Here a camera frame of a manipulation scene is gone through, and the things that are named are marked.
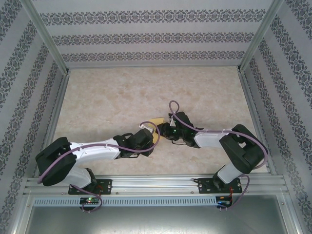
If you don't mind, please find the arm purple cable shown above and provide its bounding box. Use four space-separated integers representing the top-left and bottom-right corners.
36 121 161 213
169 100 269 213

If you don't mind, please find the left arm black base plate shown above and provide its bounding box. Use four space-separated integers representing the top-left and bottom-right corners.
69 179 113 195

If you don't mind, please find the aluminium frame post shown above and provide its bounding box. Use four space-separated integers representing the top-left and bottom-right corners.
20 0 70 74
237 0 285 71

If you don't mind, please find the slotted grey cable duct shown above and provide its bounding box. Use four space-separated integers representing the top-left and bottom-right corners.
33 196 217 207

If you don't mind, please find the grey metal sheet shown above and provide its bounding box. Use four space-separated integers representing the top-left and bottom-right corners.
14 195 303 234

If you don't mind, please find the aluminium mounting rail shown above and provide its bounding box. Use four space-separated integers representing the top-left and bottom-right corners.
23 175 288 195

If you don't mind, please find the yellow cloth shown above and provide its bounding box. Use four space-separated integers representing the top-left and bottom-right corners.
149 117 165 145

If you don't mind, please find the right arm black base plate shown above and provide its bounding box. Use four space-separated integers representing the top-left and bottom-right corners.
197 177 243 195

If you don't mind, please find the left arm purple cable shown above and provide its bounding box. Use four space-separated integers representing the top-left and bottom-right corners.
36 121 161 213

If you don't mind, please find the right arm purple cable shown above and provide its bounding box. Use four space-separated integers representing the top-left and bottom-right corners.
169 100 269 213

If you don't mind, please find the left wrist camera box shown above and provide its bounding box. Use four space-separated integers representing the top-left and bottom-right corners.
138 121 155 134

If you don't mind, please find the aluminium side rail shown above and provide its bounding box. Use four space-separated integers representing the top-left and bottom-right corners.
237 69 277 175
34 73 70 177

